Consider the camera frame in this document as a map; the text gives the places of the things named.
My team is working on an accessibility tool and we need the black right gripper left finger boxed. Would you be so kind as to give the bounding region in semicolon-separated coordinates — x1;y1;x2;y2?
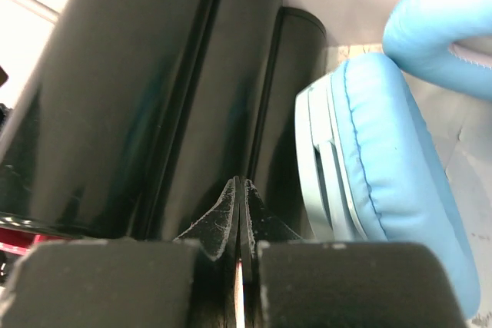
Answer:
1;178;240;327

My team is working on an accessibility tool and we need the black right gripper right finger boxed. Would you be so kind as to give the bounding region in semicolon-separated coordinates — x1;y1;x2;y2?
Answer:
238;179;465;327

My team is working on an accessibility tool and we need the black pink drawer organizer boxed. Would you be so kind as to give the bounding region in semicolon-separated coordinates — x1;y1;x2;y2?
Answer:
0;0;327;275

